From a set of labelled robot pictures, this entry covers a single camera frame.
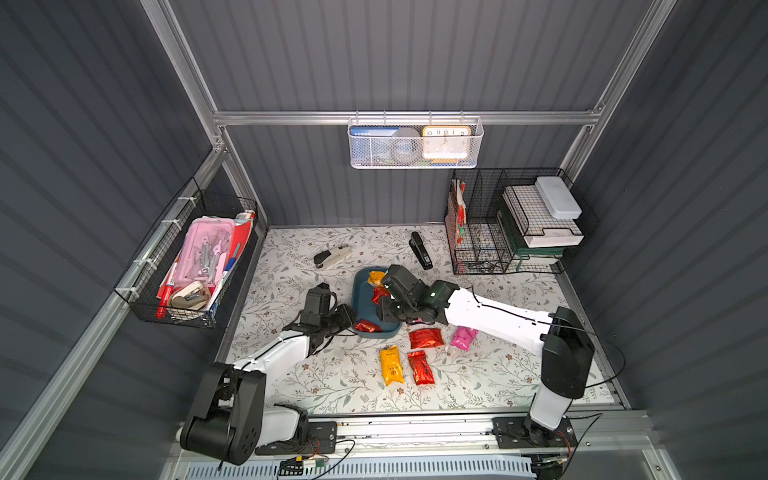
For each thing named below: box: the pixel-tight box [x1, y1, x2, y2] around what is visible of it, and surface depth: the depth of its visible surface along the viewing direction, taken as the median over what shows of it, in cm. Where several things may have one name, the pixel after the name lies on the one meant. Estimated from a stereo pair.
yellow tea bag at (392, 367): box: [380, 345, 404, 386], surface depth 83 cm
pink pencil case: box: [174, 217, 235, 286], surface depth 74 cm
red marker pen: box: [155, 284, 175, 319], surface depth 65 cm
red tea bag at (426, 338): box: [409, 328, 444, 349], surface depth 91 cm
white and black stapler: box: [313, 247, 353, 269], surface depth 110 cm
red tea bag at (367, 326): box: [354, 319, 383, 333], surface depth 91 cm
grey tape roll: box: [391, 127, 422, 163], surface depth 89 cm
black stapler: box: [409, 231, 433, 271], surface depth 111 cm
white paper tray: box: [502, 185, 585, 248], surface depth 96 cm
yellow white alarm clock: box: [422, 126, 472, 160], surface depth 90 cm
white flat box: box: [535, 176, 583, 219], surface depth 101 cm
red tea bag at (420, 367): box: [407, 350, 435, 386], surface depth 84 cm
